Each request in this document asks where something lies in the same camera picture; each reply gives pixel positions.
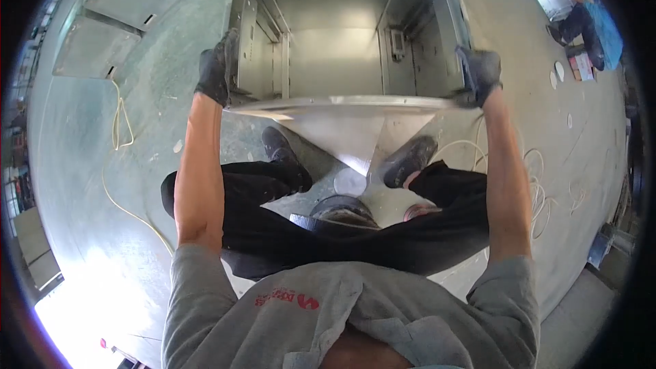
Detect person's legs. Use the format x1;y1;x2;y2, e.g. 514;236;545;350
161;126;490;282

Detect person's left fingers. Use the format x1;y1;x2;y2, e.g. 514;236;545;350
218;28;240;94

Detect round white disc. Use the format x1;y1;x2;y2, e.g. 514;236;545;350
333;168;368;197

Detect person's right fingers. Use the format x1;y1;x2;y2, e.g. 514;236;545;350
454;45;475;94

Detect yellow cord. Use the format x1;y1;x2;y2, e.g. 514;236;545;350
101;80;175;257

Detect grey sheet metal cabinet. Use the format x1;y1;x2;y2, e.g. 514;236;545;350
224;0;474;177

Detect person's body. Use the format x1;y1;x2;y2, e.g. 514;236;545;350
162;244;541;369

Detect white coiled cable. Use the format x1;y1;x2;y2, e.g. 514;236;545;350
434;116;590;241

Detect person's right hand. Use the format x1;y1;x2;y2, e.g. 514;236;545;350
454;45;503;109

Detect person's left hand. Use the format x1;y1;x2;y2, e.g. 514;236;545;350
194;28;240;108

